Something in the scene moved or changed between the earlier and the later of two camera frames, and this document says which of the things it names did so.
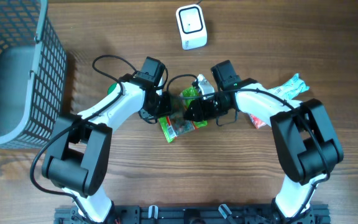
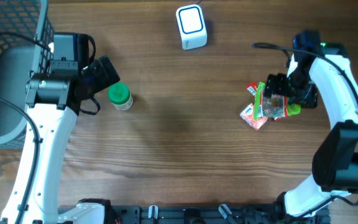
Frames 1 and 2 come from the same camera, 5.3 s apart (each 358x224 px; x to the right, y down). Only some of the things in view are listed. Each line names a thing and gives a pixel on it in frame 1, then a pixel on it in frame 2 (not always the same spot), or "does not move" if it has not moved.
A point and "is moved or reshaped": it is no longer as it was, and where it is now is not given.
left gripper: x=146 y=114 → x=104 y=80
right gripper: x=201 y=110 → x=307 y=99
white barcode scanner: x=191 y=27 does not move
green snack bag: x=171 y=127 is moved or reshaped
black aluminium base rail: x=198 y=214 does not move
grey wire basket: x=23 y=68 does not move
